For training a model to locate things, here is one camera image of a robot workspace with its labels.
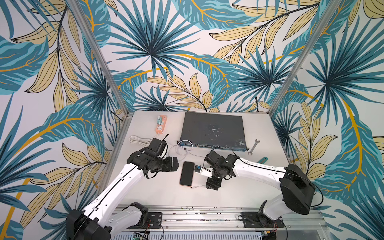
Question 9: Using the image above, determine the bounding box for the black smartphone pink case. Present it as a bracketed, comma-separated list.
[179, 162, 195, 187]

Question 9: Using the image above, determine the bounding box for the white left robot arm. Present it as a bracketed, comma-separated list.
[66, 138, 179, 240]

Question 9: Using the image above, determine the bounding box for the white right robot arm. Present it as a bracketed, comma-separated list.
[194, 151, 316, 223]

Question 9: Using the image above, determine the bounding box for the silver open-end wrench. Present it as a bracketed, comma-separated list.
[248, 139, 260, 156]

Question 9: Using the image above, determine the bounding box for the dark grey network switch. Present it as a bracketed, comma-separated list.
[179, 112, 249, 152]

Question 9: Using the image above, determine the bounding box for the teal handled tool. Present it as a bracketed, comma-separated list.
[258, 157, 268, 164]

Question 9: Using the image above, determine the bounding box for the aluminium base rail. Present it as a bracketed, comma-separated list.
[111, 205, 332, 240]

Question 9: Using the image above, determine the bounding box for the aluminium left corner post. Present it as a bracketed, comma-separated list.
[65, 0, 133, 116]

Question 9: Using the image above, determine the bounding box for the aluminium corner post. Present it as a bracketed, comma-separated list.
[65, 0, 133, 116]
[268, 1, 342, 117]

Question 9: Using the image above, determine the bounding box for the aluminium right corner post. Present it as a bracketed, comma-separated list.
[268, 1, 342, 117]

